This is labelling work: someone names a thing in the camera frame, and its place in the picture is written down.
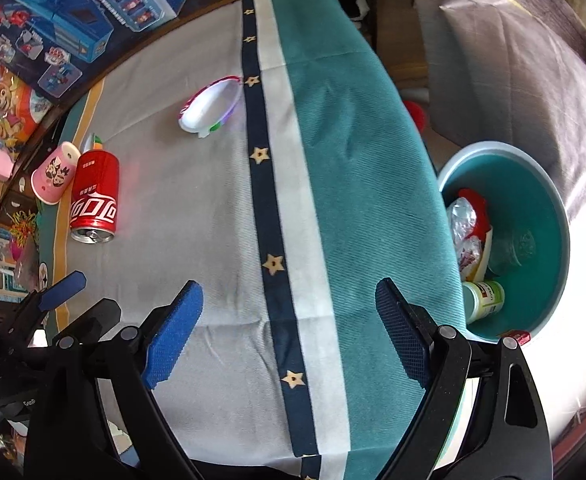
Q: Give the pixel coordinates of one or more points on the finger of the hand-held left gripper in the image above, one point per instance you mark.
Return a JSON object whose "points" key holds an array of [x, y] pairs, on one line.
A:
{"points": [[63, 287], [98, 316]]}

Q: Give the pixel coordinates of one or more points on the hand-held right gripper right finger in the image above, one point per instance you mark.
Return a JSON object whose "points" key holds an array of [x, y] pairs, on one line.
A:
{"points": [[403, 331]]}

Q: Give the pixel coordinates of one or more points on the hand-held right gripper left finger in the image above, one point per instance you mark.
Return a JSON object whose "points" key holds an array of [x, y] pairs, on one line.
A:
{"points": [[173, 335]]}

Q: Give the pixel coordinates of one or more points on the red yellow snack bag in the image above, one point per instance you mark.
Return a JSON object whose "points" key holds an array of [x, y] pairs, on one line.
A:
{"points": [[478, 220]]}

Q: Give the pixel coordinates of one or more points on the teal round bin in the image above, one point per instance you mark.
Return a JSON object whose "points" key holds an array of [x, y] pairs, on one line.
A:
{"points": [[548, 240]]}

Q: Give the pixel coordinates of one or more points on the green label bottle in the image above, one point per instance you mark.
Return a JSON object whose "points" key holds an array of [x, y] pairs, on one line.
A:
{"points": [[483, 301]]}

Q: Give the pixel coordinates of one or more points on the red soda can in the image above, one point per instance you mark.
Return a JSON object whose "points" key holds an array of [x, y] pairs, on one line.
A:
{"points": [[95, 190]]}

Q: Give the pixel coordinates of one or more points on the pink paper cup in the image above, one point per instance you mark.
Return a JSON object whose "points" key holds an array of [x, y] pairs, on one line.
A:
{"points": [[53, 175]]}

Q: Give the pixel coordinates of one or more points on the red label small packet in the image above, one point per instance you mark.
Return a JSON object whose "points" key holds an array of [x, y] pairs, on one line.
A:
{"points": [[517, 337]]}

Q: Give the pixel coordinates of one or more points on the clear plastic cup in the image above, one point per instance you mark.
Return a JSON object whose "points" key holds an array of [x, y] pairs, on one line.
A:
{"points": [[513, 250]]}

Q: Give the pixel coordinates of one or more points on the green orange small wrapper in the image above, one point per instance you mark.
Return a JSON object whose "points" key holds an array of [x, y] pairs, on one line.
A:
{"points": [[93, 142]]}

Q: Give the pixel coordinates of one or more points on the teal grey star tablecloth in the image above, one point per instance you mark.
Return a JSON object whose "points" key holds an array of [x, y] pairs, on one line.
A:
{"points": [[363, 160]]}

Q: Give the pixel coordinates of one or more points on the cartoon dog toy pack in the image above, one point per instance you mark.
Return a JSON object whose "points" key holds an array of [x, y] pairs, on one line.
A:
{"points": [[8, 105]]}

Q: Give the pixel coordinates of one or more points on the red round cap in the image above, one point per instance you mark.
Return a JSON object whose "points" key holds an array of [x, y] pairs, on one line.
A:
{"points": [[416, 115]]}

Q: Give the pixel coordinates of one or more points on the white bowl pink rim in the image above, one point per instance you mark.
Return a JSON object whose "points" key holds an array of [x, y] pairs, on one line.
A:
{"points": [[208, 107]]}

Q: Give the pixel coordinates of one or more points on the blue toy set box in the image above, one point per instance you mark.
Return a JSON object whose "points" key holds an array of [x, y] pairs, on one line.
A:
{"points": [[73, 25]]}

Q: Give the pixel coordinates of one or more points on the purple cloth covered furniture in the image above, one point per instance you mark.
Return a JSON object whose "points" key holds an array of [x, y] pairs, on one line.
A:
{"points": [[498, 60]]}

